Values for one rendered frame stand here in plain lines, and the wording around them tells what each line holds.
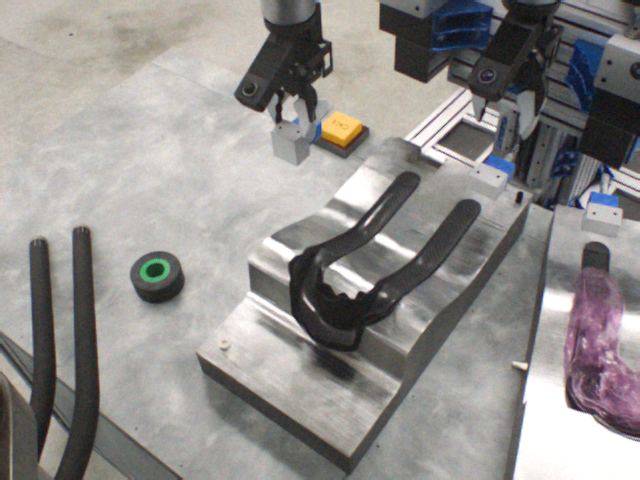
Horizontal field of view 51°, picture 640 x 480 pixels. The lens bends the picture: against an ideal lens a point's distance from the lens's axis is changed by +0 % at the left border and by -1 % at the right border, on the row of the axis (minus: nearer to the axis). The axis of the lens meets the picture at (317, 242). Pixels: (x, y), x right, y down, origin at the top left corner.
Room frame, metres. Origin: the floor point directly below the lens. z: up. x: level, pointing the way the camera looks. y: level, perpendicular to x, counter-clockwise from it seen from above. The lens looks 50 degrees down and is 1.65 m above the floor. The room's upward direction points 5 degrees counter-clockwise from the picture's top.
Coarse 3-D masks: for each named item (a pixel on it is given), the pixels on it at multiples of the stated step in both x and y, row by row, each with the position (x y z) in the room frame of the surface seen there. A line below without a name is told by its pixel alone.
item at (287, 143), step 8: (328, 112) 0.89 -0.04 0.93; (296, 120) 0.86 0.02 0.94; (320, 120) 0.87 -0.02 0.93; (280, 128) 0.83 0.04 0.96; (288, 128) 0.82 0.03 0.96; (296, 128) 0.82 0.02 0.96; (320, 128) 0.84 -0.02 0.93; (272, 136) 0.82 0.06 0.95; (280, 136) 0.81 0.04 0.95; (288, 136) 0.80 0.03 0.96; (296, 136) 0.80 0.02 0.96; (272, 144) 0.82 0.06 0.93; (280, 144) 0.81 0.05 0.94; (288, 144) 0.80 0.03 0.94; (296, 144) 0.79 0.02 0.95; (304, 144) 0.81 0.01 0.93; (280, 152) 0.81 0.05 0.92; (288, 152) 0.80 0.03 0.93; (296, 152) 0.79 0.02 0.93; (304, 152) 0.80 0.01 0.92; (288, 160) 0.80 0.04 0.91; (296, 160) 0.79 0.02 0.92
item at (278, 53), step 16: (272, 48) 0.81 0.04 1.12; (288, 48) 0.80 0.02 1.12; (256, 64) 0.79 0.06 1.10; (272, 64) 0.78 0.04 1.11; (288, 64) 0.79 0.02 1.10; (256, 80) 0.77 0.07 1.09; (272, 80) 0.76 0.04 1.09; (240, 96) 0.76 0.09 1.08; (256, 96) 0.75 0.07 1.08; (272, 96) 0.76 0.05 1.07
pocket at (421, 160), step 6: (420, 150) 0.82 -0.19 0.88; (414, 156) 0.82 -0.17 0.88; (420, 156) 0.82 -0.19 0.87; (426, 156) 0.82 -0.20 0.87; (408, 162) 0.80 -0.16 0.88; (414, 162) 0.82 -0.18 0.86; (420, 162) 0.82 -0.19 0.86; (426, 162) 0.81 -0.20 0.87; (432, 162) 0.81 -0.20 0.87; (438, 162) 0.80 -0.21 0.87; (444, 162) 0.79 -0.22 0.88; (426, 168) 0.80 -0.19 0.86; (432, 168) 0.80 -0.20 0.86; (438, 168) 0.80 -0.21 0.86
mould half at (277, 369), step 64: (448, 192) 0.72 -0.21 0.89; (512, 192) 0.71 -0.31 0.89; (256, 256) 0.59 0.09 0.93; (384, 256) 0.60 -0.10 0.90; (448, 256) 0.60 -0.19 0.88; (256, 320) 0.53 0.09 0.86; (384, 320) 0.46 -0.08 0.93; (448, 320) 0.50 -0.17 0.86; (256, 384) 0.43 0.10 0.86; (320, 384) 0.42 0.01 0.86; (384, 384) 0.41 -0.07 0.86; (320, 448) 0.35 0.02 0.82
